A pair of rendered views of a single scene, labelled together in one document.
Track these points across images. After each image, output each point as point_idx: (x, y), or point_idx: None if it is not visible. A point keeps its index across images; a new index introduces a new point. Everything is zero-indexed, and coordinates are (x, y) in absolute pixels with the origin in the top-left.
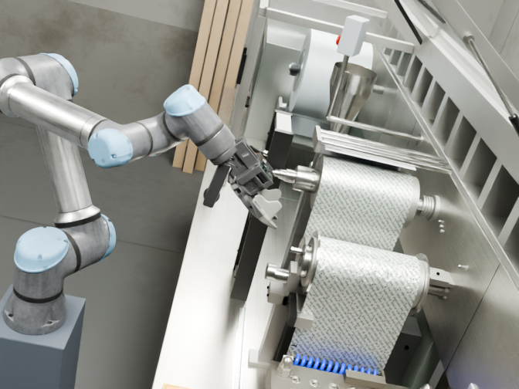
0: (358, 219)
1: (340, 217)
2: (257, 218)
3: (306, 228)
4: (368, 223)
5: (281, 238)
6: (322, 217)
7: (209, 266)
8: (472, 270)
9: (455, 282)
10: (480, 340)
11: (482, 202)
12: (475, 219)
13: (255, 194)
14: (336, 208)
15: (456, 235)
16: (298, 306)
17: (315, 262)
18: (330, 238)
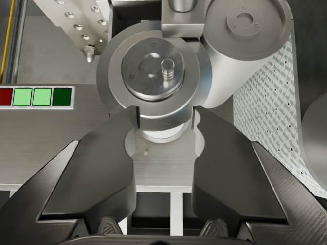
0: (253, 123)
1: (266, 115)
2: (74, 140)
3: (292, 61)
4: (247, 123)
5: None
6: (281, 101)
7: None
8: (137, 156)
9: None
10: (86, 132)
11: (172, 200)
12: (167, 186)
13: (201, 217)
14: (272, 128)
15: (185, 159)
16: (124, 3)
17: (104, 102)
18: (265, 75)
